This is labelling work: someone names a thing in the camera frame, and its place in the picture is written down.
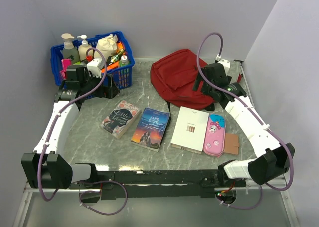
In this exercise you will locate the pink box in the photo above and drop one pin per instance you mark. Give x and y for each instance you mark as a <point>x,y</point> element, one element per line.
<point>65,64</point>

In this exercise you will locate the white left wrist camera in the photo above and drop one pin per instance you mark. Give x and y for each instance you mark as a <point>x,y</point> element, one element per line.
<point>95,66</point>

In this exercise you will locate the pink pencil case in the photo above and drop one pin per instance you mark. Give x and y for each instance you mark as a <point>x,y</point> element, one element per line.
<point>215,136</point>

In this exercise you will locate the Jane Eyre book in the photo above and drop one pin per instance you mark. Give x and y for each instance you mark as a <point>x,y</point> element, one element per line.
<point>151,128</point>

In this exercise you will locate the red backpack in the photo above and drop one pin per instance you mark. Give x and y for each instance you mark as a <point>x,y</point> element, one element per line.
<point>173,77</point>

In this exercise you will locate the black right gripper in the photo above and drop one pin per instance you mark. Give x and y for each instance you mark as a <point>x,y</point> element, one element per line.
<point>200,78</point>

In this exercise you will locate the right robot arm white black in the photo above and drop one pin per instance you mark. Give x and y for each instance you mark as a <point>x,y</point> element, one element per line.
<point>273,157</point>

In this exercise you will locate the grey-green pump bottle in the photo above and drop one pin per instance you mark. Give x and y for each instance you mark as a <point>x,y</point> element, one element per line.
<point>70,51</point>

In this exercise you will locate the beige cloth bag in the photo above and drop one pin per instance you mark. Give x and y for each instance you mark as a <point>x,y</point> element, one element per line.
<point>107,46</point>

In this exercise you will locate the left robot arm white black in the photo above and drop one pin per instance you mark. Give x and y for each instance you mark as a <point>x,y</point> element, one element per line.
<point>45,167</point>

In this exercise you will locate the Little Women book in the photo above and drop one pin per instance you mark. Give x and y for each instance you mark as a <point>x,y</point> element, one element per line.
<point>120,119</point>

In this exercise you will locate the green glass bottle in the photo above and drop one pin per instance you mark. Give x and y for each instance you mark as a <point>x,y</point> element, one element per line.
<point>117,56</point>

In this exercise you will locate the blue plastic basket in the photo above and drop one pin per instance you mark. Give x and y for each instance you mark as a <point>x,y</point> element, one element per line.
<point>122,76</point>

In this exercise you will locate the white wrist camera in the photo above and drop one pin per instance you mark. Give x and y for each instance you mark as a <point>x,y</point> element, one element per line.
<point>95,66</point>
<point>226,64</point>

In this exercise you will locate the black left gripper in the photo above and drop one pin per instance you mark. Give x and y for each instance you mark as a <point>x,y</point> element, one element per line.
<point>112,90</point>

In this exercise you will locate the cream pump bottle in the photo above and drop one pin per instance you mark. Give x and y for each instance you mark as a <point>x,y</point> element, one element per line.
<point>82,49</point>

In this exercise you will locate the brown leather wallet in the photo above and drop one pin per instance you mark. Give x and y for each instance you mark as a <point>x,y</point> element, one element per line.
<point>231,144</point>

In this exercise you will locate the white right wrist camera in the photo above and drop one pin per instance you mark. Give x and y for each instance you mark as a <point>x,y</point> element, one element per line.
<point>226,64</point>

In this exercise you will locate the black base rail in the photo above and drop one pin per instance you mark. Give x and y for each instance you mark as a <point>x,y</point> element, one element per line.
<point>158,183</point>

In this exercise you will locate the white book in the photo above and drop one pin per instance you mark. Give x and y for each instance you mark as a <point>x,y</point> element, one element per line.
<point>190,130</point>

